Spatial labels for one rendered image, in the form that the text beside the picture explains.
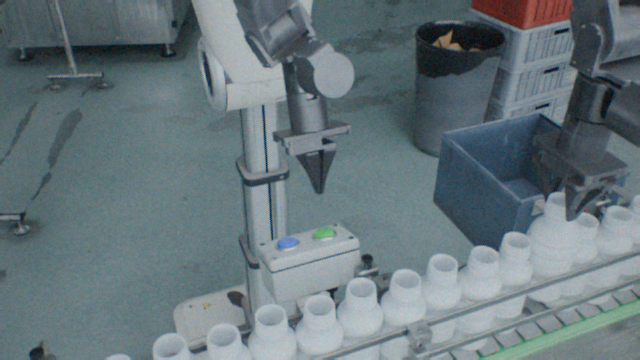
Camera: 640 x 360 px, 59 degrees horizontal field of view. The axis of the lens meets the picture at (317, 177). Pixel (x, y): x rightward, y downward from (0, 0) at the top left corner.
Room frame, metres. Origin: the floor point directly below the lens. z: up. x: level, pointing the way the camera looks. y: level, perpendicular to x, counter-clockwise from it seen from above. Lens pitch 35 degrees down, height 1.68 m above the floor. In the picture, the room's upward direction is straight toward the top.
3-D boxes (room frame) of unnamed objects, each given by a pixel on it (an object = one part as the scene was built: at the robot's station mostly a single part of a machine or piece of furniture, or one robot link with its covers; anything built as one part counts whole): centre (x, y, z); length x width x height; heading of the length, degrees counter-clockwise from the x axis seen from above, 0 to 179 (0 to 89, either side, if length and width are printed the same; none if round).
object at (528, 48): (3.05, -1.19, 0.55); 0.61 x 0.41 x 0.22; 119
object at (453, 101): (2.75, -0.72, 0.32); 0.45 x 0.45 x 0.64
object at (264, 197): (1.12, 0.13, 0.74); 0.11 x 0.11 x 0.40; 22
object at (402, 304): (0.51, -0.11, 1.08); 0.06 x 0.06 x 0.17
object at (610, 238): (0.65, -0.44, 1.08); 0.06 x 0.06 x 0.17
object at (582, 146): (0.61, -0.33, 1.32); 0.10 x 0.07 x 0.07; 22
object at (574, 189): (0.60, -0.34, 1.25); 0.07 x 0.07 x 0.09; 22
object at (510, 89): (3.05, -1.19, 0.33); 0.61 x 0.41 x 0.22; 118
